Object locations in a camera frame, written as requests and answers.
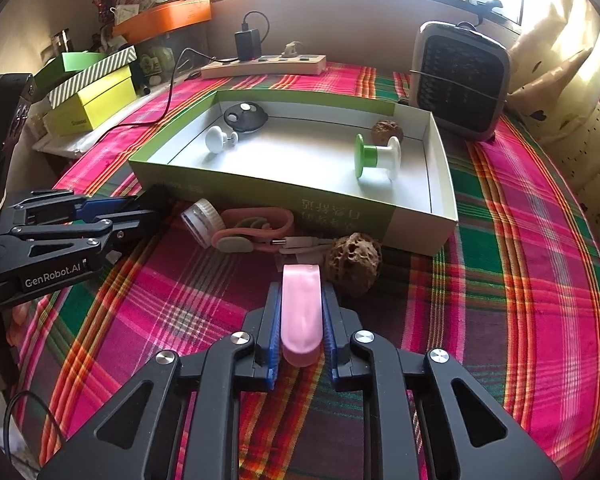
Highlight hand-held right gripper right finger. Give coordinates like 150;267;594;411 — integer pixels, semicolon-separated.
321;285;563;480

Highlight striped box lid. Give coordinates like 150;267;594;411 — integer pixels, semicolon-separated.
47;46;138;109

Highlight white power strip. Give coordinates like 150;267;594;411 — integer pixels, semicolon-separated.
200;54;327;80

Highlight green white cardboard box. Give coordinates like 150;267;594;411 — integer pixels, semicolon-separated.
128;89;459;256

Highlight white usb cable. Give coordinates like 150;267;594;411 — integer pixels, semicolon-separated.
271;236;338;263

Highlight pink white clip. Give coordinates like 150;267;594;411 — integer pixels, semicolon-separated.
280;263;326;367

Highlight black charger adapter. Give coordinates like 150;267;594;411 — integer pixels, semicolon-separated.
234;11;271;62

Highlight black remote key fob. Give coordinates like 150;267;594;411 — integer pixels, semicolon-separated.
223;102;269;134

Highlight large brown walnut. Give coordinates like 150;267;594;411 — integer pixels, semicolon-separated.
326;232;382;298

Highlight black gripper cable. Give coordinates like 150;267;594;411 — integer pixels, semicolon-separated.
0;390;66;466

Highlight person's left hand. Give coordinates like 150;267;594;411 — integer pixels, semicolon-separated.
7;305;32;347

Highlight small brown walnut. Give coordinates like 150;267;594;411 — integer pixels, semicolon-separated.
371;120;404;147

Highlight green white spool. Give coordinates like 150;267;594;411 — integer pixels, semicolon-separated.
355;133;402;181

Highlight pink neckband earphones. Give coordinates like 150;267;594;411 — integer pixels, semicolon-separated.
211;207;295;254

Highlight orange box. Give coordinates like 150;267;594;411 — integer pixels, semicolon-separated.
112;0;212;45

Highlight yellow green shoebox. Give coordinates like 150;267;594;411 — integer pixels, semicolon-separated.
42;66;137;133

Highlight white round cap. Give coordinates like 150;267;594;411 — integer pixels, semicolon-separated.
181;199;224;248

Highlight white round knob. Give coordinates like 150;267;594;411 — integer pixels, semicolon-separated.
205;126;239;154

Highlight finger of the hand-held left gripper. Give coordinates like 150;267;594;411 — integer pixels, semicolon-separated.
12;187;137;227
12;206;162;262

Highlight cream heart print curtain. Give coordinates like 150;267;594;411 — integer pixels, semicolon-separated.
500;0;600;251

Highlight white side table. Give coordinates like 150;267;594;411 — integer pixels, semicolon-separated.
32;125;111;158

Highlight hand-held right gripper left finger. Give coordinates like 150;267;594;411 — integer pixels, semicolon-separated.
37;282;284;480

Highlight grey space heater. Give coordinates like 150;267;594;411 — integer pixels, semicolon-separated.
410;21;511;142

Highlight black charger cable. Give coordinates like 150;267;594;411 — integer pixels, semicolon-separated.
87;49;206;136

